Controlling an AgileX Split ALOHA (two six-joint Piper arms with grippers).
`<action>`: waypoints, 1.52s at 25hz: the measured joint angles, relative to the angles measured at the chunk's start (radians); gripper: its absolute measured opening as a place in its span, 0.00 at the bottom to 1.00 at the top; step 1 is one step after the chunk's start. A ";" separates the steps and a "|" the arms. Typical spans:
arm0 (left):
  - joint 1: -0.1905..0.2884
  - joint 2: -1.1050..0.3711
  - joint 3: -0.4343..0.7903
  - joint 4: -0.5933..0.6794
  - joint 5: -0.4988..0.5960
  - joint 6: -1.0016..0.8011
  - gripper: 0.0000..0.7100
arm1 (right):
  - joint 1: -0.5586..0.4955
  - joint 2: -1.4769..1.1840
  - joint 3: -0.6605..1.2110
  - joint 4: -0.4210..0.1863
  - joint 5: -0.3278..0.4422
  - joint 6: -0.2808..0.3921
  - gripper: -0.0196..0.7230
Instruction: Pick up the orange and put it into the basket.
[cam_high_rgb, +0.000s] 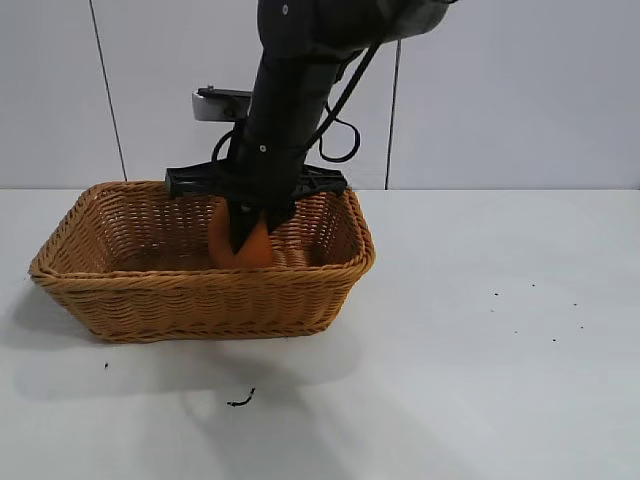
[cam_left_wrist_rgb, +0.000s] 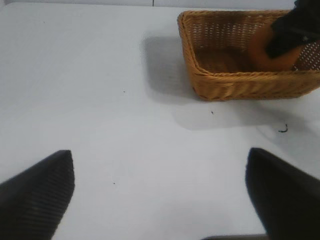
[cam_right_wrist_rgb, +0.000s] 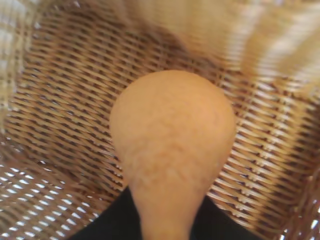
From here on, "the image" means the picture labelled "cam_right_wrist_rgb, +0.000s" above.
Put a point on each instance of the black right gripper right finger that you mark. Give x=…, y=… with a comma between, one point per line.
x=215, y=222

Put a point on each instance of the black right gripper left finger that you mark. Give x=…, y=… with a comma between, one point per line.
x=112, y=220

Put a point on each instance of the brown woven wicker basket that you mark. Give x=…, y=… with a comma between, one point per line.
x=62, y=100

